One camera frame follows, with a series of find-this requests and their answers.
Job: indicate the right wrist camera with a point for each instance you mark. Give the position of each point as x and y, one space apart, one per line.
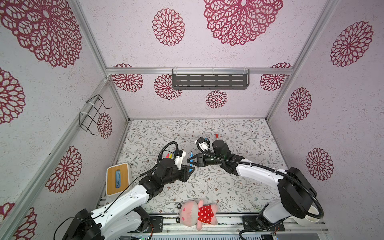
204 145

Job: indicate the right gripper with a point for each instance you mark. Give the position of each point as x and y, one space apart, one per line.
200 161

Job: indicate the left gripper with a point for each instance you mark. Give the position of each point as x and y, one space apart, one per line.
184 172

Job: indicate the blue highlighter pen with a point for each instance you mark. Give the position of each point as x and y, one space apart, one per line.
191 160

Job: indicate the dark grey wall shelf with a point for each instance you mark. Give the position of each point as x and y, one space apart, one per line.
210 81

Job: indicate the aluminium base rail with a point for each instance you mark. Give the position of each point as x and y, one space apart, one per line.
229 224

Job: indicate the white wooden-top box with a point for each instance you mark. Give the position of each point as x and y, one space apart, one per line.
118 177

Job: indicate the white cup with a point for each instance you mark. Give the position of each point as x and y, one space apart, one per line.
307 220

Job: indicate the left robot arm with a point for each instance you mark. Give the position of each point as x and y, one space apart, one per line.
126 214

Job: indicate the pink plush pig toy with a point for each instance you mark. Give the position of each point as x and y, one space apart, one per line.
196 213

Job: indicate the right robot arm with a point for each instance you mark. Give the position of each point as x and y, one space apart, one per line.
297 196

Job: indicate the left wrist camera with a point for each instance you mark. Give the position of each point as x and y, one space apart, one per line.
178 158

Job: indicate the black wire wall rack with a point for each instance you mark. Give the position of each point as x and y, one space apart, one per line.
95 121

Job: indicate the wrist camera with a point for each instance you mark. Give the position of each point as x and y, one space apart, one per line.
178 158
204 145

